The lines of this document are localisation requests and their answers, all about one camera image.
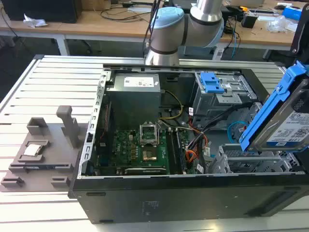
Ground black RAM slots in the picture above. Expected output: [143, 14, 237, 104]
[168, 128, 188, 174]

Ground blue box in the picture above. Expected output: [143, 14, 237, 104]
[282, 6, 303, 22]

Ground CPU socket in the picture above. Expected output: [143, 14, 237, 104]
[141, 149, 158, 162]

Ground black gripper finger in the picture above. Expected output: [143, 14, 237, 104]
[291, 78, 309, 113]
[295, 149, 309, 174]

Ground hard disk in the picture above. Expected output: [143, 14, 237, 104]
[239, 60, 309, 153]

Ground blue plastic drive latch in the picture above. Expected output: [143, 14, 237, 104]
[199, 72, 225, 94]

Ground clear plastic bag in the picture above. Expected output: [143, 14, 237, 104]
[266, 15, 298, 33]

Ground wooden desk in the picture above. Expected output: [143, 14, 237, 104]
[0, 0, 300, 57]

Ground yellow black power wire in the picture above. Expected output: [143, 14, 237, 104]
[159, 89, 184, 120]

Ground metal disk bay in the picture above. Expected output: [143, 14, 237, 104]
[211, 143, 301, 175]

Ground black expansion card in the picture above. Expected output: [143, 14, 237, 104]
[123, 167, 168, 175]

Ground blue disk wire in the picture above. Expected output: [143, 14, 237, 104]
[226, 120, 250, 144]

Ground crumpled white paper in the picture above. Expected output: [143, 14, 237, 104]
[23, 13, 48, 29]

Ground silver CPU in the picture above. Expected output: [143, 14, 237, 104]
[23, 143, 45, 157]

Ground black cable on desk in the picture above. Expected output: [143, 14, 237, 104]
[100, 1, 160, 23]

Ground black PC case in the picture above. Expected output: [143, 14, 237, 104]
[68, 63, 309, 225]

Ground black wire bundle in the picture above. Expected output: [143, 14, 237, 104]
[187, 101, 255, 150]

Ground metal drive cage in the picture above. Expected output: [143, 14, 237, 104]
[189, 71, 258, 130]

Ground metal socket cover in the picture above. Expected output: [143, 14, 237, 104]
[139, 123, 159, 146]

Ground small black box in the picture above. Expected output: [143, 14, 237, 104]
[241, 13, 258, 29]

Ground grey parts rack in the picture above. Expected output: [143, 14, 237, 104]
[0, 105, 90, 193]

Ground orange red wire bundle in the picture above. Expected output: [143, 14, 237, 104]
[185, 129, 209, 166]

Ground green motherboard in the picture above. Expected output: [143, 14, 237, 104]
[96, 129, 191, 175]

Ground large black box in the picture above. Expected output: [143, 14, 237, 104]
[1, 0, 83, 24]

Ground blue hanging cable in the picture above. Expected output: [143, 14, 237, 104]
[231, 29, 241, 58]

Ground grey power supply unit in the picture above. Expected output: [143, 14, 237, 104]
[106, 73, 162, 121]

